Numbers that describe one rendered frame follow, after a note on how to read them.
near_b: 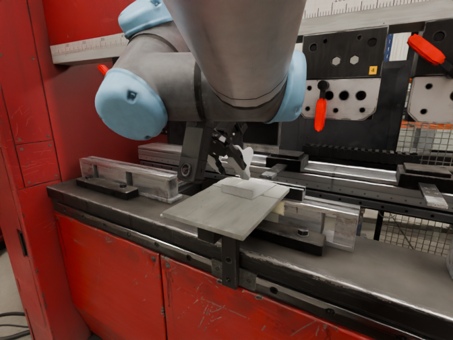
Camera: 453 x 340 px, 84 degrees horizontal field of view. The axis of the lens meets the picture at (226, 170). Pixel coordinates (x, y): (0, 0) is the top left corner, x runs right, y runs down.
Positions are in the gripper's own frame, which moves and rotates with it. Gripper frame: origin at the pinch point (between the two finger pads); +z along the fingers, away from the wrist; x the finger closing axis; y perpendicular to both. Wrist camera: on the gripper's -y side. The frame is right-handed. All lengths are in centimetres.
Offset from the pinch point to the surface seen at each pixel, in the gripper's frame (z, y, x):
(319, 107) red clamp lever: -6.5, 15.7, -14.8
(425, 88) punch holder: -5.8, 22.3, -30.9
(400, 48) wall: 229, 403, 9
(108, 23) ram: -26, 28, 50
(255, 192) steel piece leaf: 6.9, 0.8, -3.2
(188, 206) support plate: -2.5, -10.8, 4.3
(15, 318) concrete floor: 66, -87, 133
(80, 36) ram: -25, 25, 66
